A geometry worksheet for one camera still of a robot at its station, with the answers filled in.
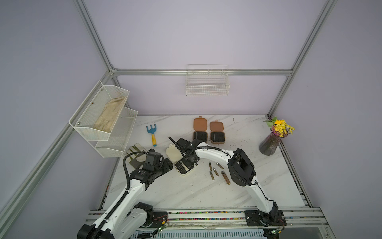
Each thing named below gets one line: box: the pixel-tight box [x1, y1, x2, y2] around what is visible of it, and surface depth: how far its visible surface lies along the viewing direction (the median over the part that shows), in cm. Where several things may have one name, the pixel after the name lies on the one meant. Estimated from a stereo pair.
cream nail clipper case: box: [165, 143, 195, 176], surface depth 92 cm
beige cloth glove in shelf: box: [92, 95, 128, 133], surface depth 81 cm
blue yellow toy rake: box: [146, 123, 158, 147], surface depth 112 cm
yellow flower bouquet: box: [262, 116, 295, 137], surface depth 84 cm
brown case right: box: [209, 119, 226, 145], surface depth 111 cm
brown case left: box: [192, 116, 208, 144], surface depth 113 cm
